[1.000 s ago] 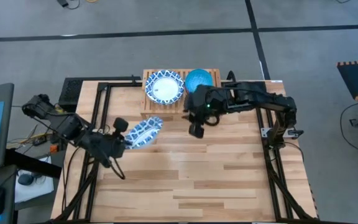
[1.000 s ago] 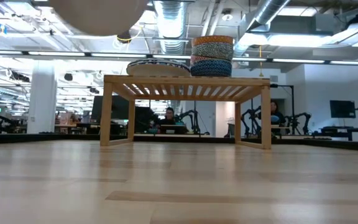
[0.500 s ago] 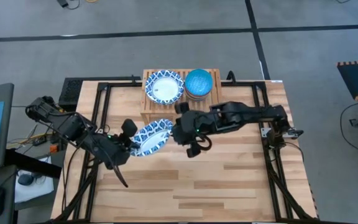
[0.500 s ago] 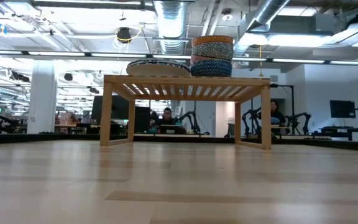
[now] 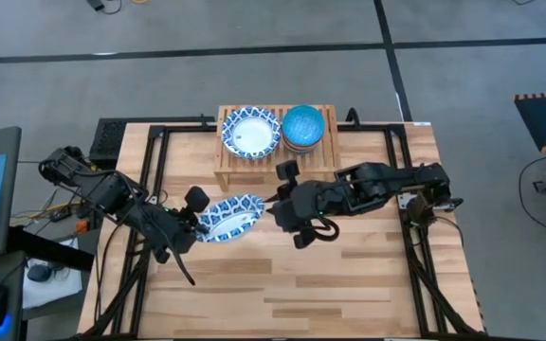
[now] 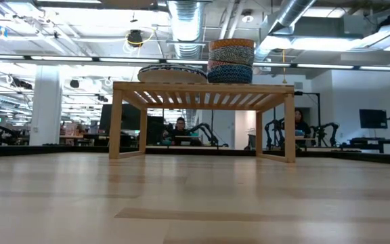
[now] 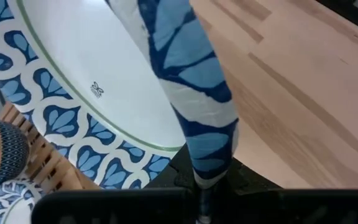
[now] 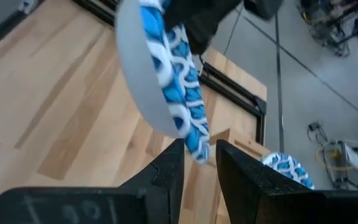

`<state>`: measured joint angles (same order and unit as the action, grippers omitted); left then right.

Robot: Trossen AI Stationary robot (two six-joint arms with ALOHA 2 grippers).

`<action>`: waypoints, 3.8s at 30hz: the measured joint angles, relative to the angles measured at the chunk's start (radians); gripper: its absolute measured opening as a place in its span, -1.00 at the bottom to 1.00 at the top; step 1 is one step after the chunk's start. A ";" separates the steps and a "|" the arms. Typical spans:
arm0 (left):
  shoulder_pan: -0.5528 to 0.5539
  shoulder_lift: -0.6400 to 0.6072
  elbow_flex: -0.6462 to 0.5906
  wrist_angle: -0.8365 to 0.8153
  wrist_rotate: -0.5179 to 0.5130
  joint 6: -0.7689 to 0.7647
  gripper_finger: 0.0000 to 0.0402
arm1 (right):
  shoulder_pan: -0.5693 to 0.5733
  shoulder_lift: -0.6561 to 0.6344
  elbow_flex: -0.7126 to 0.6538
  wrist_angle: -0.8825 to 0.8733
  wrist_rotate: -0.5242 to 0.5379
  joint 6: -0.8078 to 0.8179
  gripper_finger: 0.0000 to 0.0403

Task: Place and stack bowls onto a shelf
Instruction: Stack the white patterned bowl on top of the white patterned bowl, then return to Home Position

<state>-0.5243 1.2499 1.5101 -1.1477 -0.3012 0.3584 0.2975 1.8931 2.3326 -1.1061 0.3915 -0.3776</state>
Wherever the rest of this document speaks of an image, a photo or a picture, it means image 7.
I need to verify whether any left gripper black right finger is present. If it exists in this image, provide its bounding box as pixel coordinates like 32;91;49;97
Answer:
211;157;358;224

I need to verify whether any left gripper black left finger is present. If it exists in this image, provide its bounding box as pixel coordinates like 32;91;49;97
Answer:
31;144;199;224

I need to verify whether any slatted wooden shelf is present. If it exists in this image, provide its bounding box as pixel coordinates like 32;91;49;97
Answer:
0;101;103;200

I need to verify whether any navy patterned ceramic bowl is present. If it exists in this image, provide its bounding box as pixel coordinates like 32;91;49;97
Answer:
0;119;31;189

